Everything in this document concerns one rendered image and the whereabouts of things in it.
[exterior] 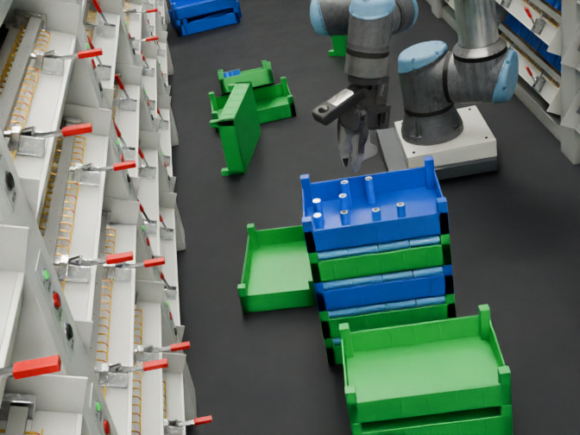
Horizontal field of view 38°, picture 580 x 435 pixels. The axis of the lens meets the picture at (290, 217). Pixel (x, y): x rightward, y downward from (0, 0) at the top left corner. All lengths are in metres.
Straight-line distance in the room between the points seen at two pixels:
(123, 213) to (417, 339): 0.64
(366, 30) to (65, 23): 0.62
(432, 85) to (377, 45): 0.76
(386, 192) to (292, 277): 0.45
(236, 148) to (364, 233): 1.07
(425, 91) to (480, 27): 0.25
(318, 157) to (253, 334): 0.89
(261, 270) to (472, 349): 0.78
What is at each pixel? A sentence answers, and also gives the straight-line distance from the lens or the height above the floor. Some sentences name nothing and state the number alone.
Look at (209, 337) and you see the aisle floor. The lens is 2.16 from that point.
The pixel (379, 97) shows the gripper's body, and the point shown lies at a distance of 1.85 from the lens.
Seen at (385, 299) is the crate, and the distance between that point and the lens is 1.88.
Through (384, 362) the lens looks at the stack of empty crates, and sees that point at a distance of 1.74.
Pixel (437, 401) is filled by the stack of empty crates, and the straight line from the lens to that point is 1.62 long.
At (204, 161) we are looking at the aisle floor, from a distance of 2.96.
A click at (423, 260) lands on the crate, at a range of 1.83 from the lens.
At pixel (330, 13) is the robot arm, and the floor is 0.71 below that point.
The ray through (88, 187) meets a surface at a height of 0.72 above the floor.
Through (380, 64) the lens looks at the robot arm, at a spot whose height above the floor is 0.65.
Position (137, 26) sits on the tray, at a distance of 2.71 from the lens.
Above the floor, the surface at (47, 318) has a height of 0.84.
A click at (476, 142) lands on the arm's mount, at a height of 0.11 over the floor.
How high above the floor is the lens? 1.34
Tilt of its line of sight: 32 degrees down
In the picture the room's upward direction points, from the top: 11 degrees counter-clockwise
